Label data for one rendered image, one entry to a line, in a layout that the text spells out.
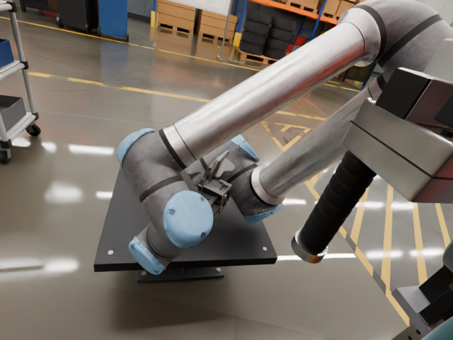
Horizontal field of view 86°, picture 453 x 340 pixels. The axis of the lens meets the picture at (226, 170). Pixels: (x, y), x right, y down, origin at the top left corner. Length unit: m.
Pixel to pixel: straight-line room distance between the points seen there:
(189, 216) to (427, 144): 0.33
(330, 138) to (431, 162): 0.46
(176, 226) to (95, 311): 0.75
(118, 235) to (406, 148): 0.82
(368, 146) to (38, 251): 1.25
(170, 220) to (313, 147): 0.43
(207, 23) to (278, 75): 8.88
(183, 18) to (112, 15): 3.88
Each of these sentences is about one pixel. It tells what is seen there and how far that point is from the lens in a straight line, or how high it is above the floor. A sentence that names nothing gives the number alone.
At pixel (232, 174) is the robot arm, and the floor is 0.51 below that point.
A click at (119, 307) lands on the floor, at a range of 1.11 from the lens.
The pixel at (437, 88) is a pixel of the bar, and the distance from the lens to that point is 0.22.
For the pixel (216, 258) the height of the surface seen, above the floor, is 0.30.
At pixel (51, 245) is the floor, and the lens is 1.31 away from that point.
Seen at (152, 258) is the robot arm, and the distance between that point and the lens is 0.52.
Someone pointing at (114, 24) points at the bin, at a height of 0.26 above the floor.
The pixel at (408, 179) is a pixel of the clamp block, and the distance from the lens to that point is 0.22.
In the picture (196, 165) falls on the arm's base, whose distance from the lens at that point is 0.91.
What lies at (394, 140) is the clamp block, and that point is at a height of 0.93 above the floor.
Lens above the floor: 0.99
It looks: 33 degrees down
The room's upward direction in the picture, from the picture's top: 15 degrees clockwise
